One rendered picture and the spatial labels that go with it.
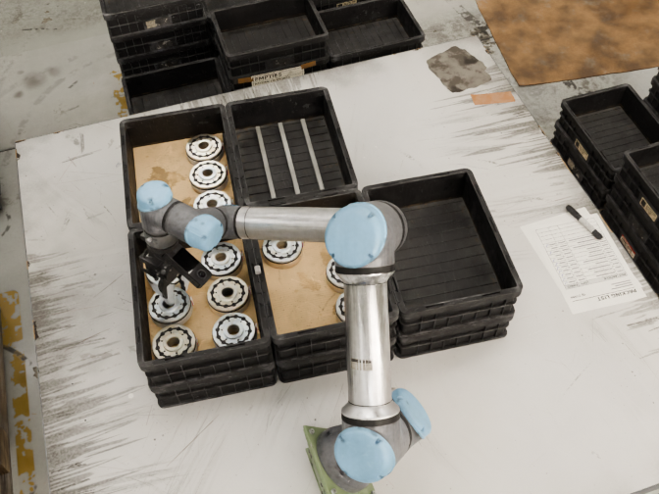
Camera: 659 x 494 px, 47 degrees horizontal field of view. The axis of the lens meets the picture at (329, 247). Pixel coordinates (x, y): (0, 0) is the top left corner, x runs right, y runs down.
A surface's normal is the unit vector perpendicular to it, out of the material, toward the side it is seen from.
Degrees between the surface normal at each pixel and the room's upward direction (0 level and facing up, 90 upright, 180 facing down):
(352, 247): 41
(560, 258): 0
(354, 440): 55
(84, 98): 0
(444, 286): 0
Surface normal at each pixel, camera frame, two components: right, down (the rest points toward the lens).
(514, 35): -0.02, -0.59
